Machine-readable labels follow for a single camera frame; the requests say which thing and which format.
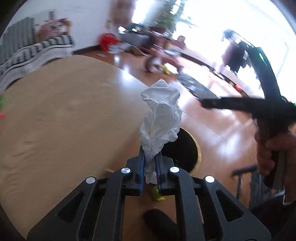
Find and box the white tissue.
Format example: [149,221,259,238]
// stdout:
[139,79,182,184]

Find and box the black round trash bin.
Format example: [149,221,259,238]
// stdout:
[161,128,201,175]

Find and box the black metal stool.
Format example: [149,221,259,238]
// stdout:
[232,164,273,209]

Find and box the yellow green toy piece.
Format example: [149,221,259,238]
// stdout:
[149,184,165,201]

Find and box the children's tricycle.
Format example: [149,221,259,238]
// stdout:
[144,36,186,75]

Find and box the potted green plant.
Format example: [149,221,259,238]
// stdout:
[152,1,186,36]

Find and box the red plastic bag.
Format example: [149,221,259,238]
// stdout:
[99,33,119,51]

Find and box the black white striped sofa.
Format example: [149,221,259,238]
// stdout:
[1,9,75,92]

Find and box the floral cushion on sofa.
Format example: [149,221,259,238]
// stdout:
[36,18,72,43]

